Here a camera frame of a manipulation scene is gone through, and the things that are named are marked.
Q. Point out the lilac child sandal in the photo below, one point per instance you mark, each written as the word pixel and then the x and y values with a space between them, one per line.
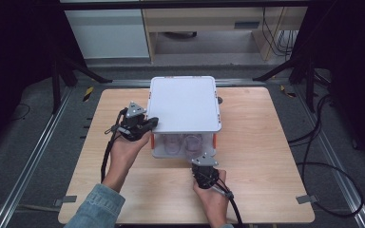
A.
pixel 172 144
pixel 192 145

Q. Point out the black metal stand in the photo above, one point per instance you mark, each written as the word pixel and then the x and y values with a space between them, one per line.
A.
pixel 310 85
pixel 56 88

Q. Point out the white cabinet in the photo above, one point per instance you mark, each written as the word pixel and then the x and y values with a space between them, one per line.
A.
pixel 107 33

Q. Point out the grey table clamp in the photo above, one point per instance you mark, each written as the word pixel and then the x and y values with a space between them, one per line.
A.
pixel 306 199
pixel 66 200

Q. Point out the person's right hand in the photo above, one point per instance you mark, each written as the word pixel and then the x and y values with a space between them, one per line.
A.
pixel 214 199

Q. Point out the yellow black tape strip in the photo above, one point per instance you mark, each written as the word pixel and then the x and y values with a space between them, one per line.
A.
pixel 88 94
pixel 286 91

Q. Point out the aluminium floor rail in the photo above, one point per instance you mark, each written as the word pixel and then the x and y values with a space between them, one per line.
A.
pixel 332 152
pixel 34 152

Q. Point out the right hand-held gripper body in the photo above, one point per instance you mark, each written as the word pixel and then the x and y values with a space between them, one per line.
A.
pixel 205 174

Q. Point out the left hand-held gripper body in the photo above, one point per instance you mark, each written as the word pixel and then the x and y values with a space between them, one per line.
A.
pixel 133 122

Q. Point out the dark curtain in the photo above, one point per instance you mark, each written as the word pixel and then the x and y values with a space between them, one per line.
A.
pixel 355 63
pixel 15 57

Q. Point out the small grey disc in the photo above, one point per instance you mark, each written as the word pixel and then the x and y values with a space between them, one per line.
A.
pixel 219 100

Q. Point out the person's left hand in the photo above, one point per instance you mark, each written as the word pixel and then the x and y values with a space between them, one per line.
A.
pixel 126 155

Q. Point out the white plastic shoe rack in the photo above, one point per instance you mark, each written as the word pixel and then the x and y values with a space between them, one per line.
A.
pixel 183 104

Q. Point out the wooden desk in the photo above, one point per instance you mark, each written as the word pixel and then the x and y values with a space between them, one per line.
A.
pixel 202 17

